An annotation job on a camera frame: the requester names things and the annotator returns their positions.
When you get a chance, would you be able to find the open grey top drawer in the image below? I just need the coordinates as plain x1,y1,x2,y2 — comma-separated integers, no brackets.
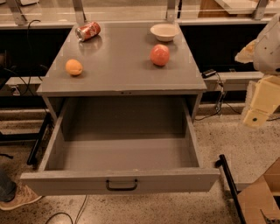
21,96,220,195

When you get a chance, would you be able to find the white bowl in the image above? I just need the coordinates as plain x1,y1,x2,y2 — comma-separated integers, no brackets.
150,24,179,42

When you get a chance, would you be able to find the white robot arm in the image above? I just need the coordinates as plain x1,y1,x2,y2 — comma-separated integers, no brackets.
234,14,280,129

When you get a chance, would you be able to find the black metal stand leg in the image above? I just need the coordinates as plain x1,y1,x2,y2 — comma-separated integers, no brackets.
214,154,247,224

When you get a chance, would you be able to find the grey metal cabinet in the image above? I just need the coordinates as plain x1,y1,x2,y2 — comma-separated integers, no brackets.
37,22,207,113

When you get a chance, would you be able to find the black drawer handle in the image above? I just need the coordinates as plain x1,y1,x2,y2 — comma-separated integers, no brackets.
106,179,138,192

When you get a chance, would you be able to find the cardboard box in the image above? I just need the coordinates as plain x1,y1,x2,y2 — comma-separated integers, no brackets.
238,157,280,224

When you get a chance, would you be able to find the red apple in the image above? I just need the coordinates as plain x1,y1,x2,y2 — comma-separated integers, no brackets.
150,44,170,66

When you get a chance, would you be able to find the tan shoe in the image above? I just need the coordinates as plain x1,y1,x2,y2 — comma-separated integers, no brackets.
0,183,41,211

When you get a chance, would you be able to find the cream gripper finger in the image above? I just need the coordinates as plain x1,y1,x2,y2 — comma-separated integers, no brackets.
242,75,280,129
234,40,256,64

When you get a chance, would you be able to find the blue jeans leg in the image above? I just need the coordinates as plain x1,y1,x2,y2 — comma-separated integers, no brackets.
0,170,17,202

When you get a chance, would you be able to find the black left table leg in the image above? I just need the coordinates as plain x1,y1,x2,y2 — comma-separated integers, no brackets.
27,113,51,165

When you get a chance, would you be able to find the orange fruit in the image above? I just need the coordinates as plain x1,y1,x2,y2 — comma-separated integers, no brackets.
65,59,83,76

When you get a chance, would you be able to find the black power adapter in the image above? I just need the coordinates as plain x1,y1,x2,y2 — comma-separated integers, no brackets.
201,69,216,79

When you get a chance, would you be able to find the red soda can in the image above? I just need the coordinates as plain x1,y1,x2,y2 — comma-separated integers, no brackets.
75,22,101,42

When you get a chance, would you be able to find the black floor cable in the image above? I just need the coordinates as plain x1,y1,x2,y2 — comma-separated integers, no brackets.
44,195,89,224

